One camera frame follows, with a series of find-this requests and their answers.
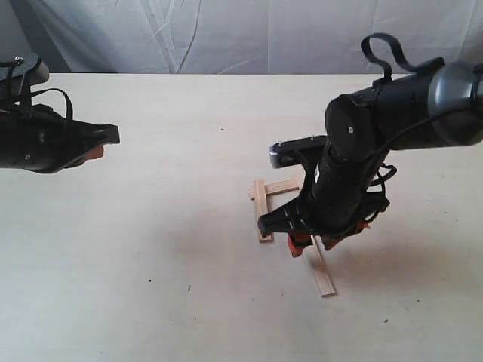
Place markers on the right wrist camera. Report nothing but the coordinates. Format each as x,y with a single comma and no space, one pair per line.
304,151

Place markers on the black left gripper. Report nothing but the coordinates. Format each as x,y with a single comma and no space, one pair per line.
33,139

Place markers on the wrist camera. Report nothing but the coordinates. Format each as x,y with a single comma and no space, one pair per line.
19,75
304,151

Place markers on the grooved wooden stick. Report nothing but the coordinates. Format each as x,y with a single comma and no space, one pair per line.
261,207

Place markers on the white backdrop cloth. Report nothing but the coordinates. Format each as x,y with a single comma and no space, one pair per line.
234,37

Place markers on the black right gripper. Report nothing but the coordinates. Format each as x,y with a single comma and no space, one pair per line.
342,195

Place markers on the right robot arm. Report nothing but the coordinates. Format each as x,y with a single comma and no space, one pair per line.
435,109

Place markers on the plain wooden stick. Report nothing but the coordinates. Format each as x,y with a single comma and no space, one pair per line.
280,187

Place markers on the wooden stick with holes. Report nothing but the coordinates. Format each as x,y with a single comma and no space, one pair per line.
317,264

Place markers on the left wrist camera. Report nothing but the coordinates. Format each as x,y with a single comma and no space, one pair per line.
19,75

